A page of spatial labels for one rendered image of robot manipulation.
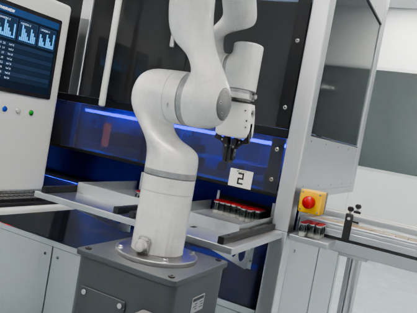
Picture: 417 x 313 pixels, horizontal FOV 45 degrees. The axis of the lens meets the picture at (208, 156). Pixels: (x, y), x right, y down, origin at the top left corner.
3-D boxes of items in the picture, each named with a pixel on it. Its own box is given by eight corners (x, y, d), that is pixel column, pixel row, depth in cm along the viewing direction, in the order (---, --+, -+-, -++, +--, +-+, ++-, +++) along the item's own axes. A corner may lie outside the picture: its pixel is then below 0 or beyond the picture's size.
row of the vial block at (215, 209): (213, 211, 177) (215, 199, 177) (260, 223, 170) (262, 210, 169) (210, 212, 176) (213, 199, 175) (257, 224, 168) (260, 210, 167)
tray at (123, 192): (134, 189, 199) (136, 181, 199) (191, 204, 187) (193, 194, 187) (76, 192, 169) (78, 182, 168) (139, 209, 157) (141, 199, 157)
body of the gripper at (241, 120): (261, 102, 142) (254, 141, 142) (228, 97, 146) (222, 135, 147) (251, 98, 135) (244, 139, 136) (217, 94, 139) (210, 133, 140)
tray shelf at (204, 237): (124, 191, 201) (125, 187, 201) (289, 235, 170) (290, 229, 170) (33, 195, 158) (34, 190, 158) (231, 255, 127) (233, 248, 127)
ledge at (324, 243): (300, 234, 174) (301, 229, 174) (337, 244, 169) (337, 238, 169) (288, 239, 162) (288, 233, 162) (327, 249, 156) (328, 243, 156)
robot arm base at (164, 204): (169, 274, 103) (185, 185, 102) (97, 249, 111) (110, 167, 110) (210, 259, 120) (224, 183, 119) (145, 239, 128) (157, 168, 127)
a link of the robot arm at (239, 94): (261, 94, 142) (259, 105, 142) (233, 90, 146) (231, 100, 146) (250, 90, 135) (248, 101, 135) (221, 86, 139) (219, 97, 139)
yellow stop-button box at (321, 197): (303, 209, 167) (307, 188, 166) (324, 214, 163) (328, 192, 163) (296, 210, 160) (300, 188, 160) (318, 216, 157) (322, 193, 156)
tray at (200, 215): (209, 208, 184) (210, 199, 183) (275, 225, 172) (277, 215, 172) (160, 215, 153) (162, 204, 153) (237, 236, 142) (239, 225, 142)
